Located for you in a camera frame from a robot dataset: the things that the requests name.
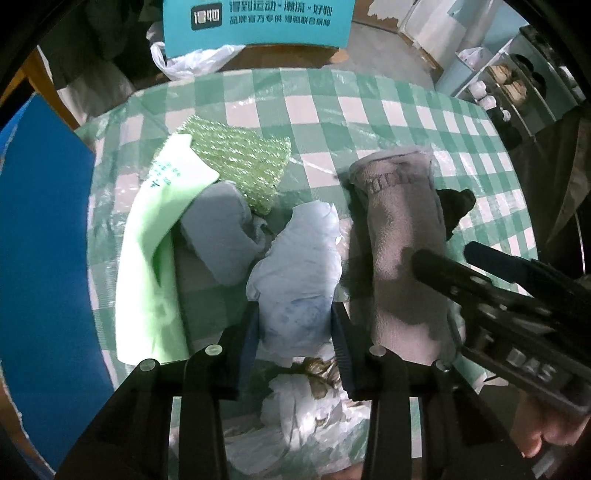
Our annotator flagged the grey towel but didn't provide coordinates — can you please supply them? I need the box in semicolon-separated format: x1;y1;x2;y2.
349;147;456;365

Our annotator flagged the light green cloth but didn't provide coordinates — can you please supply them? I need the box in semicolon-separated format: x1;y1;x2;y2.
114;133;219;365

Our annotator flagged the teal shoe box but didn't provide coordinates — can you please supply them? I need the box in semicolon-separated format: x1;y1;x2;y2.
162;0;356;57

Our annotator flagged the shoe rack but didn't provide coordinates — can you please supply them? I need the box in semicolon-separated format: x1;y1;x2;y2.
453;25;586;150

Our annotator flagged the white plastic bag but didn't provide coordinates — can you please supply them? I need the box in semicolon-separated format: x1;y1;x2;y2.
146;21;245;81

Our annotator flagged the blue-edged cardboard box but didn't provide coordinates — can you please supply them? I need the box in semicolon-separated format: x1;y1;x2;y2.
1;95;113;468

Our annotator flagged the green checkered tablecloth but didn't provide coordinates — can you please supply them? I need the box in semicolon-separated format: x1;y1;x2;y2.
77;69;537;384

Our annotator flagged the right hand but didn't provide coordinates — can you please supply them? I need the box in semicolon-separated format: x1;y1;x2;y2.
510;391;590;458

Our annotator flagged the green sparkly knit cloth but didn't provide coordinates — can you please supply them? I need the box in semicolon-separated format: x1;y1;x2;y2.
176;115;291;216

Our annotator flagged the light blue cloth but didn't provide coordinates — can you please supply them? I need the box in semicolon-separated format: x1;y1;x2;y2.
245;200;342;361

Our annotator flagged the grey sock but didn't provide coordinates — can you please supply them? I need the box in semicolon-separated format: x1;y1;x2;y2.
180;181;267;286

